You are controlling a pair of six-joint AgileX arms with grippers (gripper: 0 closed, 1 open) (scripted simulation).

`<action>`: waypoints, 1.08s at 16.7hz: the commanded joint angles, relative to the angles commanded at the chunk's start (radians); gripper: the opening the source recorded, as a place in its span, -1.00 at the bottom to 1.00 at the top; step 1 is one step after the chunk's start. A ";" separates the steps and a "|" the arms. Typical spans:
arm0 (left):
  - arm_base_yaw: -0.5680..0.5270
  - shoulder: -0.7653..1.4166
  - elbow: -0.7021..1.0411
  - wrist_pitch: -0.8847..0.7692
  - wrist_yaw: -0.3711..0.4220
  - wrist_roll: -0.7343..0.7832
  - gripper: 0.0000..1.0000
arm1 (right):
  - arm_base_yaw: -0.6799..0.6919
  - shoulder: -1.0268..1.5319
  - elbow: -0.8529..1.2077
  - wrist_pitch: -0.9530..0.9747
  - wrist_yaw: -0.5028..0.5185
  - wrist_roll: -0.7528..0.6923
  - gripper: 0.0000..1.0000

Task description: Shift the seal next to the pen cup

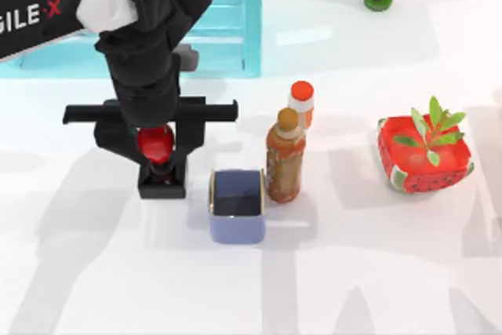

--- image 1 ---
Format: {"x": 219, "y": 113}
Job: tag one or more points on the red pot with green plant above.
{"x": 423, "y": 162}

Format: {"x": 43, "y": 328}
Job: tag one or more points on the orange bottle with red cap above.
{"x": 303, "y": 105}

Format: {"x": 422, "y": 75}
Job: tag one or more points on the brown bottle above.
{"x": 284, "y": 162}

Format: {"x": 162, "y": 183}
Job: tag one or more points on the blue square cup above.
{"x": 237, "y": 225}

